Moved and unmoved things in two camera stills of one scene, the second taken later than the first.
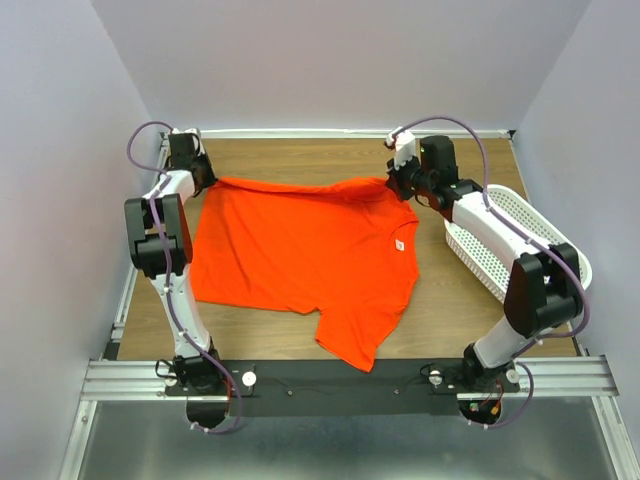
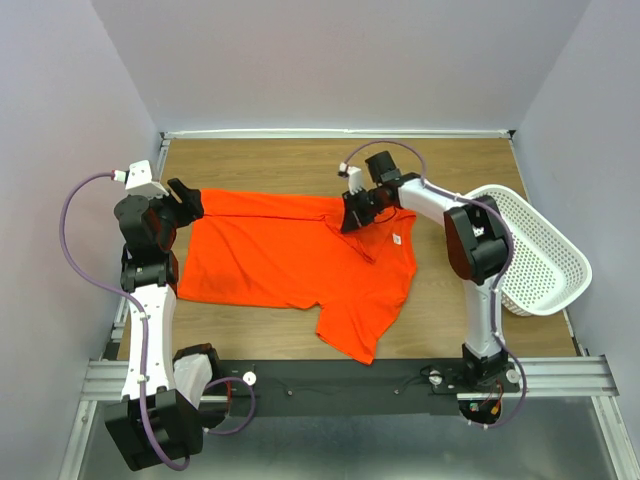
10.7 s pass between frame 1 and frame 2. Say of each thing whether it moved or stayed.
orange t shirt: stayed
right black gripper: moved
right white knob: stayed
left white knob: stayed
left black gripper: moved
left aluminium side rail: stayed
